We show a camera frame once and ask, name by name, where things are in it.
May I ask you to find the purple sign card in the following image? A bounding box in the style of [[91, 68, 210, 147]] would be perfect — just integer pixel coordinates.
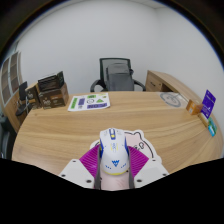
[[200, 89, 217, 120]]

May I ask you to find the small teal box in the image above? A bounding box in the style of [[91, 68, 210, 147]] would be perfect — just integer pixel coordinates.
[[207, 116, 218, 138]]

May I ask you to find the white sheet with coloured shapes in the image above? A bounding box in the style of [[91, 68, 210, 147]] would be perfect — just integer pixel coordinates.
[[67, 92, 111, 112]]

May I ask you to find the white sheet with round print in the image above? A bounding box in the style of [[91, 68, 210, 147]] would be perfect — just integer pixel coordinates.
[[159, 91, 189, 108]]

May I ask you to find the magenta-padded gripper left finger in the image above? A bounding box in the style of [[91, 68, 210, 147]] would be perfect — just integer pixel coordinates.
[[58, 144, 102, 190]]

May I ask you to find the wooden shelf unit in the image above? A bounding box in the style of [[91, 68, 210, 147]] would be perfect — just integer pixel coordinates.
[[0, 50, 28, 134]]

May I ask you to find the black cardboard box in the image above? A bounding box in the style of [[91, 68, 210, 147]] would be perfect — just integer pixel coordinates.
[[37, 70, 65, 93]]

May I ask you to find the grey bag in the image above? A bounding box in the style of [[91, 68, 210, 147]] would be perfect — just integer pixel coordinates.
[[105, 62, 135, 92]]

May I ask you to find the wooden side desk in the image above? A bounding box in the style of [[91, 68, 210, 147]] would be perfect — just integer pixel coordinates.
[[145, 69, 201, 101]]

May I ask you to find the small orange box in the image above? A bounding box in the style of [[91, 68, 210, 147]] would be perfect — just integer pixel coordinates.
[[185, 99, 204, 116]]

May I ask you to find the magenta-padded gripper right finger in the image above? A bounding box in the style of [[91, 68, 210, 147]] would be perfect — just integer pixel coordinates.
[[126, 145, 170, 189]]

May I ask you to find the black mesh office chair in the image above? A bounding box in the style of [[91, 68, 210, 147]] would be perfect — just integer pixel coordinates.
[[89, 57, 147, 93]]

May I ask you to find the black visitor chair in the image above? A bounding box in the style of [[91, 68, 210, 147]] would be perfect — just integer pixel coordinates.
[[14, 81, 34, 118]]

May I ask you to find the wide brown cardboard box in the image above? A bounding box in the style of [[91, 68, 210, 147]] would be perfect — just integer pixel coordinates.
[[37, 82, 70, 110]]

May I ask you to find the white blue yellow computer mouse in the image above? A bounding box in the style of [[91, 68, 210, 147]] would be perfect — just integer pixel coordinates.
[[98, 127, 131, 176]]

